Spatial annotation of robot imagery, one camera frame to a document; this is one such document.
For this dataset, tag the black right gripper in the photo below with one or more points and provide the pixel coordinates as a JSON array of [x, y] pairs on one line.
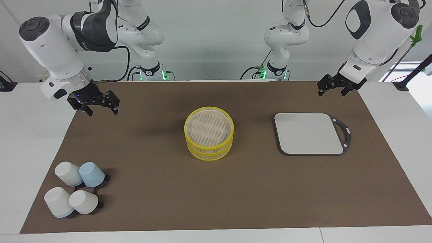
[[88, 96]]

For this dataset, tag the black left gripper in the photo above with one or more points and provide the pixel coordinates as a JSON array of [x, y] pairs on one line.
[[346, 81]]

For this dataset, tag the yellow steamer tier white-lined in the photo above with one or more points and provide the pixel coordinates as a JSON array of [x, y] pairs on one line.
[[209, 128]]

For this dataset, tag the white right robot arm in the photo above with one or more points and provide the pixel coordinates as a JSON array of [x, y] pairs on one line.
[[54, 47]]

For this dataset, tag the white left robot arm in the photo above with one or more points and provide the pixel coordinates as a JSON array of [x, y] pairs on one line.
[[374, 33]]

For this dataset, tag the yellow bamboo steamer tier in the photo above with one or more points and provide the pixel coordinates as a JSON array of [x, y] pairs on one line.
[[209, 157]]

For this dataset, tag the grey cutting board black-rimmed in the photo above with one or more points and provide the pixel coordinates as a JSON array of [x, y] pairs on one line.
[[307, 133]]

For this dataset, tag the light blue plastic cup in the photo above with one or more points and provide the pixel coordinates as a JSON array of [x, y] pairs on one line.
[[91, 174]]

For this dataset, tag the black cup rack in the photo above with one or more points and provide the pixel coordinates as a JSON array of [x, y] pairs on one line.
[[107, 177]]

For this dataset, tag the white plastic cup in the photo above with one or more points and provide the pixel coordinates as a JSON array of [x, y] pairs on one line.
[[83, 201], [67, 172]]

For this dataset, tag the brown table mat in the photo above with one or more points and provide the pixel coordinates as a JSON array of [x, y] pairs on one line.
[[152, 189]]

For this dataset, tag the green-tipped metal pole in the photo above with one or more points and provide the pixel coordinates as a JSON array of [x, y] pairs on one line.
[[417, 33]]

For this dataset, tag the white cup blue rim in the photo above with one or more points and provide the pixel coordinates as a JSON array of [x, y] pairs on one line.
[[57, 201]]

